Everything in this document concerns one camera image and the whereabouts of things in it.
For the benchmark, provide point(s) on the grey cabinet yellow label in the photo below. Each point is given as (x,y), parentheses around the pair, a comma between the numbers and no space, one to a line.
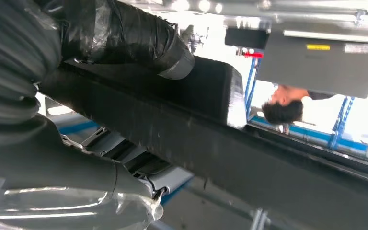
(314,73)

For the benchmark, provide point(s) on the small red object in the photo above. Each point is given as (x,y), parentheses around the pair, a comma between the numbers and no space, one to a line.
(254,54)

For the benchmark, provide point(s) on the small black box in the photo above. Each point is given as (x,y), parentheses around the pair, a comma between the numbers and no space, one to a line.
(246,38)

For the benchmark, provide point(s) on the person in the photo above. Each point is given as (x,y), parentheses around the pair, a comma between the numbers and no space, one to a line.
(282,111)

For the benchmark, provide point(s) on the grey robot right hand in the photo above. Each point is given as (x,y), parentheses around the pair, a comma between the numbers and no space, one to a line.
(60,177)

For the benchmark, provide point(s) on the aluminium workbench frame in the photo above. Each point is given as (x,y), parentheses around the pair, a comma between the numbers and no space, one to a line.
(298,12)

